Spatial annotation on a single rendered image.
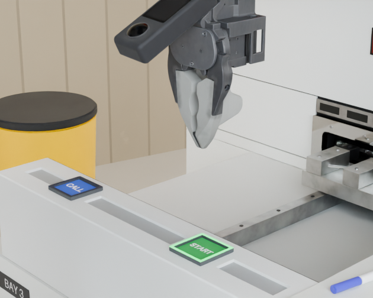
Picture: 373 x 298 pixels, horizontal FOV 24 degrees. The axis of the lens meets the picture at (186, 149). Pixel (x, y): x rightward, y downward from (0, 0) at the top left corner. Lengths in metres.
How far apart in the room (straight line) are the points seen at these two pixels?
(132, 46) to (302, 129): 0.82
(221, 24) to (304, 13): 0.69
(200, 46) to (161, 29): 0.06
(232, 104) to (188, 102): 0.05
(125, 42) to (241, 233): 0.55
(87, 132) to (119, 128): 1.16
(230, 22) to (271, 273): 0.29
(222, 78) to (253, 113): 0.83
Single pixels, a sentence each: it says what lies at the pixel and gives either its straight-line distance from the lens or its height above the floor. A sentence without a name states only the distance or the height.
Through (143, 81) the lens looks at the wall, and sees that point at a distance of 3.98.
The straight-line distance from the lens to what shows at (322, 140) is 1.63.
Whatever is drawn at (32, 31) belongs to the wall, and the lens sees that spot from 3.71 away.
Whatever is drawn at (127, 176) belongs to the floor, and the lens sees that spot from 3.86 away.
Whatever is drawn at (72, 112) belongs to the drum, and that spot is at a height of 0.59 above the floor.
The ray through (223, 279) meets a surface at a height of 0.96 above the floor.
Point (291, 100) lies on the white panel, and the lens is 1.68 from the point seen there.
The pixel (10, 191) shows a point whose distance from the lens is 1.30.
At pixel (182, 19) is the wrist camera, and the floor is 1.25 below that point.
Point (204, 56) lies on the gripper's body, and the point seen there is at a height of 1.21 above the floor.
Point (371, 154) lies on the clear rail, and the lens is 1.58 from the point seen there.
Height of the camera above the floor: 1.44
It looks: 20 degrees down
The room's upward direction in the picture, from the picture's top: straight up
